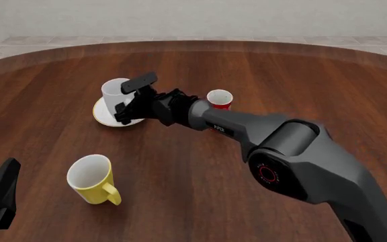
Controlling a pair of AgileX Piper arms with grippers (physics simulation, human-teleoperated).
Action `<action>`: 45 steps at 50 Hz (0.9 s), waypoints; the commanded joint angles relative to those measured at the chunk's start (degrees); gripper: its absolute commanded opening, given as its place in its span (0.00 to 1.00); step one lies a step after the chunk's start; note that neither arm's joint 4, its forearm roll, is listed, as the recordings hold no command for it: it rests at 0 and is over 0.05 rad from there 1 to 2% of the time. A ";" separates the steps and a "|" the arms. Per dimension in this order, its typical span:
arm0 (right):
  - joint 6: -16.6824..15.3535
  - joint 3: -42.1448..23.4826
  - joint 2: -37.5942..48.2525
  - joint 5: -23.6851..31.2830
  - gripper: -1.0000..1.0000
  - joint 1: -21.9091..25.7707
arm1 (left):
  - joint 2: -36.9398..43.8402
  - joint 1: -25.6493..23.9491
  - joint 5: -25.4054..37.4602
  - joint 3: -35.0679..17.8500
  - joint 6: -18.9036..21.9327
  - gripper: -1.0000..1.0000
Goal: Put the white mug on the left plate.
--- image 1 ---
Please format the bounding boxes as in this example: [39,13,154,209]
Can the white mug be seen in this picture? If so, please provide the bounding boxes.
[100,77,136,110]

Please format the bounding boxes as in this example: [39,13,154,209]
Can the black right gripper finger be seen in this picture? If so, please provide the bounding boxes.
[114,101,133,126]

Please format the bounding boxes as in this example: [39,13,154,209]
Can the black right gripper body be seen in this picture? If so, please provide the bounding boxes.
[126,91,157,122]

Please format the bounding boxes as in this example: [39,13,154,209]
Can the red mug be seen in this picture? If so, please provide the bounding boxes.
[206,89,234,112]

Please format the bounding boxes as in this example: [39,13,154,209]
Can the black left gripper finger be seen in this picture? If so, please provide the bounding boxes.
[0,157,22,204]

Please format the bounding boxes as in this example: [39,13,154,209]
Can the white plate with yellow rim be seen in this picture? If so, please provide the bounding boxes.
[92,97,146,128]

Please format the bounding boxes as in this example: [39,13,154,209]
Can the yellow mug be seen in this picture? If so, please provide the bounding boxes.
[66,153,122,206]

